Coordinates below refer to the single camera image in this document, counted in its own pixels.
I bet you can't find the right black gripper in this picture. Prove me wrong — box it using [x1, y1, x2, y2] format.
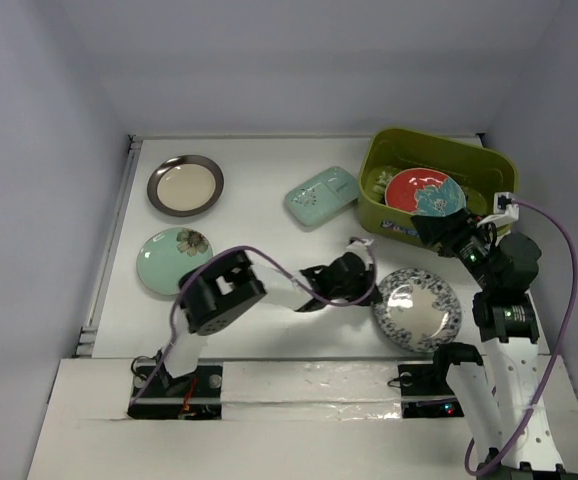
[409, 206, 498, 290]

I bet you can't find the celadon rectangular divided dish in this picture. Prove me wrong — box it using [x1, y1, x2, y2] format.
[284, 166, 359, 227]

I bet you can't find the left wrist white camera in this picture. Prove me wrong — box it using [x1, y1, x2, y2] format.
[345, 237, 375, 264]

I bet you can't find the green plastic bin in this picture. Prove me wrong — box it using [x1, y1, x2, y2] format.
[358, 128, 519, 247]

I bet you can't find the white foam front bar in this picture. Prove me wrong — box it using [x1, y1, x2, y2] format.
[220, 361, 402, 422]

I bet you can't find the brown rimmed cream round plate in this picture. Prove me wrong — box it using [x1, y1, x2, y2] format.
[147, 155, 225, 218]

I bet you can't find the black square floral plate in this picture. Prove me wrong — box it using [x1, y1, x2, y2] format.
[367, 167, 398, 204]

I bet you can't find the red and teal floral plate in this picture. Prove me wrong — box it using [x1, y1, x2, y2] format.
[384, 167, 466, 217]

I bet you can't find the left aluminium side rail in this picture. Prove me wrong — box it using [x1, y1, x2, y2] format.
[71, 135, 143, 358]

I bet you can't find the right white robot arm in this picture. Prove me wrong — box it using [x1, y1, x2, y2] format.
[412, 209, 578, 479]

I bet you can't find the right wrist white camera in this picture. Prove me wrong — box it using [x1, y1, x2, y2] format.
[478, 192, 519, 228]

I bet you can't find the blue white floral plate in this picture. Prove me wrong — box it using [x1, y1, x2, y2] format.
[372, 268, 462, 354]

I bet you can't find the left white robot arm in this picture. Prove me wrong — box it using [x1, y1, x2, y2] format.
[152, 242, 382, 398]

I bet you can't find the wrist white camera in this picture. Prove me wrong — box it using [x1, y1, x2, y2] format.
[478, 192, 519, 228]
[345, 237, 375, 264]

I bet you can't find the mint green flower plate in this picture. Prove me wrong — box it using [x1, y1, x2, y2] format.
[136, 227, 213, 296]

